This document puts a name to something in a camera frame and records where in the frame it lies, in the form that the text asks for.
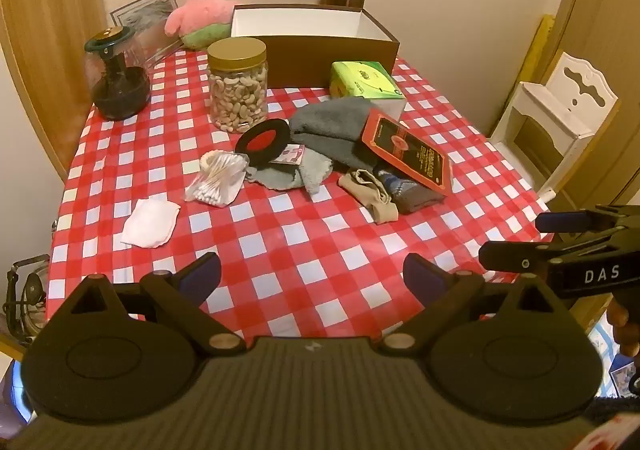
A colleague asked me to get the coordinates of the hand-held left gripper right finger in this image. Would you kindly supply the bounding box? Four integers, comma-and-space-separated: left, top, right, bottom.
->
372, 253, 562, 357

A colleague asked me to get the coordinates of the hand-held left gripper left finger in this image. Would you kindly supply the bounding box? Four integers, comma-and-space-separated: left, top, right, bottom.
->
65, 253, 247, 357

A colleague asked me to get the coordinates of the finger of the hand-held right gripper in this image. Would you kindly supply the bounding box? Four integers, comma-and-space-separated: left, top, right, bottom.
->
535, 204, 640, 245
479, 239, 640, 302

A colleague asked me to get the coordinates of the grey striped sock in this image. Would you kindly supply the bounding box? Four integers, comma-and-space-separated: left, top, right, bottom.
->
377, 169, 446, 215

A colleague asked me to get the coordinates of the beige sock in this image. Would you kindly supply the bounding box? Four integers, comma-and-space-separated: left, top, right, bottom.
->
337, 169, 400, 223

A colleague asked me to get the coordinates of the white hair scrunchie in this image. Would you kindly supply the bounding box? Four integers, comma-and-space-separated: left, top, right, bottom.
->
200, 151, 227, 173

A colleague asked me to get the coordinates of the light green washcloth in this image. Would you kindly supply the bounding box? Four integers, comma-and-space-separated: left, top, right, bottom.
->
245, 147, 333, 195

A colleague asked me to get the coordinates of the brown cardboard box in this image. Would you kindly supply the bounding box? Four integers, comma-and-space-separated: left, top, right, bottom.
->
230, 4, 401, 90

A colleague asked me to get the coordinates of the person's right hand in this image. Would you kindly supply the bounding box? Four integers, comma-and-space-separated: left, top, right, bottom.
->
606, 300, 635, 357

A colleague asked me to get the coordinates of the white cotton pad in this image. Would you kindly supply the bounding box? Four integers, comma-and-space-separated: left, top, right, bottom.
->
120, 197, 182, 248

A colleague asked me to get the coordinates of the bag of cotton swabs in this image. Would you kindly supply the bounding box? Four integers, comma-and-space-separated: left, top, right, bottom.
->
184, 153, 250, 207

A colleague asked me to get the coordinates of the red white checkered tablecloth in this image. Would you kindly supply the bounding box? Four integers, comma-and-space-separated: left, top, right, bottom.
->
44, 48, 553, 347

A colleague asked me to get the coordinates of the red and black packet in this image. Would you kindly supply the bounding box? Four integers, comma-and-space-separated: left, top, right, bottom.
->
352, 109, 453, 196

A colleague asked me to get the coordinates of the black hair scrunchie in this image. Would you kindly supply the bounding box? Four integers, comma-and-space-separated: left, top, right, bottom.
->
235, 118, 291, 166

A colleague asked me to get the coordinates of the small pink card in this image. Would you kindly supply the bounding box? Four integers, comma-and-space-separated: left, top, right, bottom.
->
270, 144, 307, 165

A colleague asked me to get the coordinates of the small metal fan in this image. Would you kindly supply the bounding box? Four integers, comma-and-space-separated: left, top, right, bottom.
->
4, 254, 51, 347

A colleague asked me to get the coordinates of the yellow board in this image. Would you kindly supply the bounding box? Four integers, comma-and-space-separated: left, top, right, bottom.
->
522, 14, 556, 81

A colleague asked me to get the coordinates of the dark grey towel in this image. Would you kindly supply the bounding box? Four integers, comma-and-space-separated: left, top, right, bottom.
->
289, 97, 381, 168

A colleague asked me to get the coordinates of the cashew jar with gold lid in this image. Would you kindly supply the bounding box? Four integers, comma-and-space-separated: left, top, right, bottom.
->
206, 37, 270, 133

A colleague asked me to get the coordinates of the clear canister with green lid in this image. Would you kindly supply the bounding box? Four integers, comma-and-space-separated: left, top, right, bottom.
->
84, 27, 152, 121

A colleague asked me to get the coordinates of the green tissue pack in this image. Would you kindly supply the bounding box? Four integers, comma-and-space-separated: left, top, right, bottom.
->
329, 60, 407, 121

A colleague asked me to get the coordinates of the pink starfish plush toy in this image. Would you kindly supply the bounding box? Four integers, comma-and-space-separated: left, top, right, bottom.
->
165, 0, 236, 50

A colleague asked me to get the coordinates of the wooden panel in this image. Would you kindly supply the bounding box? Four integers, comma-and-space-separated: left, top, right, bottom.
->
0, 0, 116, 181

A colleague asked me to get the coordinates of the clear picture frame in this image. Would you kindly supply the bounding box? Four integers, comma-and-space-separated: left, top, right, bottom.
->
110, 0, 183, 68

